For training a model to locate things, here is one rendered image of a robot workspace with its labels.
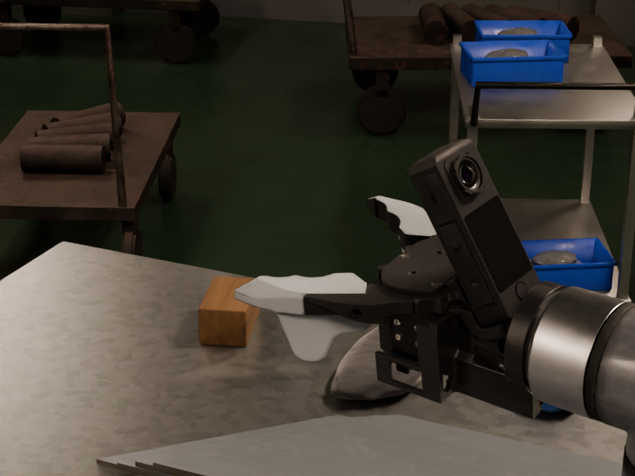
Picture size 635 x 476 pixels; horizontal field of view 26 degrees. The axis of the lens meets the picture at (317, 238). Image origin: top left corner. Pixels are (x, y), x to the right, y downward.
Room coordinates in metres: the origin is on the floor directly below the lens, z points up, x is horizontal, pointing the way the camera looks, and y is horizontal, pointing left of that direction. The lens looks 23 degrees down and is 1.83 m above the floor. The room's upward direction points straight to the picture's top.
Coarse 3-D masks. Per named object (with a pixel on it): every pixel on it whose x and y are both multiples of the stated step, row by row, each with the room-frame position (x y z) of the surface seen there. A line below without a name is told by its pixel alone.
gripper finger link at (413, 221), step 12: (372, 204) 0.93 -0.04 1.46; (384, 204) 0.92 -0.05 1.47; (396, 204) 0.92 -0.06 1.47; (408, 204) 0.91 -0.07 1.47; (384, 216) 0.92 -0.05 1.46; (396, 216) 0.90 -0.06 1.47; (408, 216) 0.90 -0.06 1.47; (420, 216) 0.89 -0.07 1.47; (396, 228) 0.90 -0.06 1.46; (408, 228) 0.88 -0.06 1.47; (420, 228) 0.88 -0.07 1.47; (432, 228) 0.88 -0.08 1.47; (408, 240) 0.87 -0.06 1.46; (420, 240) 0.87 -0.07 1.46
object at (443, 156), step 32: (448, 160) 0.80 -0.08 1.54; (480, 160) 0.82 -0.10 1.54; (448, 192) 0.79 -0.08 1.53; (480, 192) 0.80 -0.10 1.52; (448, 224) 0.79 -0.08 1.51; (480, 224) 0.79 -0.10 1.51; (512, 224) 0.81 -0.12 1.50; (448, 256) 0.79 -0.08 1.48; (480, 256) 0.78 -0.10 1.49; (512, 256) 0.79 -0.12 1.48; (480, 288) 0.78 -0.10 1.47; (512, 288) 0.78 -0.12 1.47; (480, 320) 0.78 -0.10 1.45
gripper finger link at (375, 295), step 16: (368, 288) 0.80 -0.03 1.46; (384, 288) 0.80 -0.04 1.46; (304, 304) 0.80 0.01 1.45; (320, 304) 0.80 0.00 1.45; (336, 304) 0.79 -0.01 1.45; (352, 304) 0.79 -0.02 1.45; (368, 304) 0.78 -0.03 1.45; (384, 304) 0.78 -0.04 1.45; (400, 304) 0.79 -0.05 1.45; (368, 320) 0.79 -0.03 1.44; (384, 320) 0.79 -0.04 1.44
